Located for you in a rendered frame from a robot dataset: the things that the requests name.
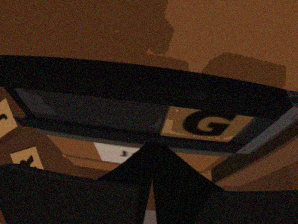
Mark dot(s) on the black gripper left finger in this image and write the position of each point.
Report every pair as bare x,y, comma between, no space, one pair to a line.
35,196

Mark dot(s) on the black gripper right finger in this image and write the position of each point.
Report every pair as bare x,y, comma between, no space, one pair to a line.
184,196

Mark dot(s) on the white paper label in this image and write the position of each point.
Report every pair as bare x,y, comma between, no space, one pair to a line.
113,153

